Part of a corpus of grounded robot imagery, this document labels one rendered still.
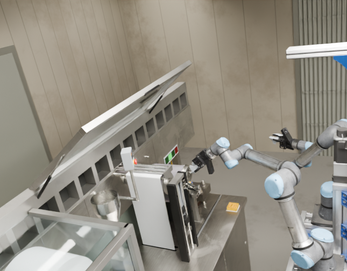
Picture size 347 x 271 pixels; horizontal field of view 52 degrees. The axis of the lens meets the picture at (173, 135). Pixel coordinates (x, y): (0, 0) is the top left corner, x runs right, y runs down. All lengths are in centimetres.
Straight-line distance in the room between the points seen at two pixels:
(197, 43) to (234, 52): 56
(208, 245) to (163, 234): 29
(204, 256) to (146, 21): 396
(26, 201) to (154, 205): 79
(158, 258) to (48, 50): 292
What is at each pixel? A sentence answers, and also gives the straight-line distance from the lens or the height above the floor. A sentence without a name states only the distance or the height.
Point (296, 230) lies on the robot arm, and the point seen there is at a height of 114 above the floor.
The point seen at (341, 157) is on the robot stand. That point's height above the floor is 142.
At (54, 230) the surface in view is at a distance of 161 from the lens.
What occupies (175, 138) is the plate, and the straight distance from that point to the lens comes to 297.
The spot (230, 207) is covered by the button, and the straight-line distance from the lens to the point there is 263.
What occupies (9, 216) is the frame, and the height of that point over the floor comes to 163.
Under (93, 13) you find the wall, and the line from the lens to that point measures 517.
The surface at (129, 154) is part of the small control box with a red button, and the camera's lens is 180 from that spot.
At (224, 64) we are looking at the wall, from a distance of 513.
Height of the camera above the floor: 242
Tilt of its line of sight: 22 degrees down
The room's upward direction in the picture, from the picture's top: 10 degrees counter-clockwise
